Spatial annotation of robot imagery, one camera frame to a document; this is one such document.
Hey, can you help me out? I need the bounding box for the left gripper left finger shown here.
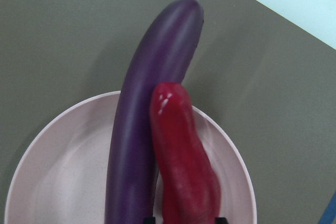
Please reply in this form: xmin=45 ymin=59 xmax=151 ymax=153
xmin=143 ymin=217 xmax=155 ymax=224

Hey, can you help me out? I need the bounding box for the pink plate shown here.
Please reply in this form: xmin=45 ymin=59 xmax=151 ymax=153
xmin=4 ymin=91 xmax=257 ymax=223

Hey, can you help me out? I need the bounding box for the purple eggplant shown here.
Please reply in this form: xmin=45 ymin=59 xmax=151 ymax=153
xmin=104 ymin=0 xmax=204 ymax=223

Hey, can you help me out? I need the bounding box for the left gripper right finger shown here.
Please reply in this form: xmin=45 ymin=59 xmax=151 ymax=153
xmin=214 ymin=217 xmax=227 ymax=224

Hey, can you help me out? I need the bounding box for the red chili pepper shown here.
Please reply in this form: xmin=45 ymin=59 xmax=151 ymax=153
xmin=150 ymin=82 xmax=221 ymax=223

